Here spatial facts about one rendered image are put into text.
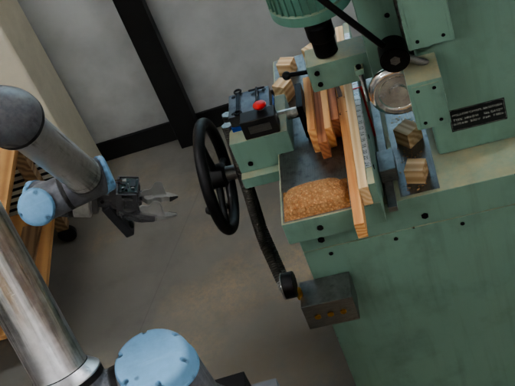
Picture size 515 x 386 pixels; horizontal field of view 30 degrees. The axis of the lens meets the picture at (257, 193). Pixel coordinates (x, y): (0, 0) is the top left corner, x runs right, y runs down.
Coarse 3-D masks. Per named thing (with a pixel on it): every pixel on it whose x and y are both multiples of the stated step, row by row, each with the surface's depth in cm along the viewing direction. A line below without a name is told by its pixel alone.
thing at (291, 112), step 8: (296, 88) 215; (296, 96) 213; (296, 104) 211; (304, 104) 214; (280, 112) 216; (288, 112) 216; (296, 112) 215; (304, 112) 211; (304, 120) 212; (304, 128) 214
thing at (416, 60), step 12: (324, 0) 183; (336, 12) 185; (348, 24) 187; (372, 36) 189; (396, 36) 191; (384, 48) 190; (396, 48) 189; (384, 60) 190; (396, 60) 190; (408, 60) 190; (420, 60) 192; (396, 72) 192
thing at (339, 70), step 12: (360, 36) 209; (312, 48) 211; (348, 48) 207; (360, 48) 206; (312, 60) 208; (324, 60) 207; (336, 60) 205; (348, 60) 205; (360, 60) 205; (312, 72) 207; (324, 72) 207; (336, 72) 207; (348, 72) 207; (312, 84) 210; (324, 84) 209; (336, 84) 210
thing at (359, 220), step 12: (336, 96) 218; (348, 120) 210; (348, 132) 207; (348, 144) 204; (348, 156) 202; (348, 168) 199; (348, 180) 196; (360, 204) 190; (360, 216) 188; (360, 228) 187
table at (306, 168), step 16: (304, 64) 238; (368, 128) 213; (304, 144) 215; (288, 160) 213; (304, 160) 211; (320, 160) 210; (336, 160) 208; (256, 176) 217; (272, 176) 217; (288, 176) 209; (304, 176) 207; (320, 176) 206; (336, 176) 204; (368, 208) 196; (384, 208) 200; (288, 224) 198; (304, 224) 198; (320, 224) 198; (336, 224) 199; (352, 224) 199; (368, 224) 199; (288, 240) 202; (304, 240) 202
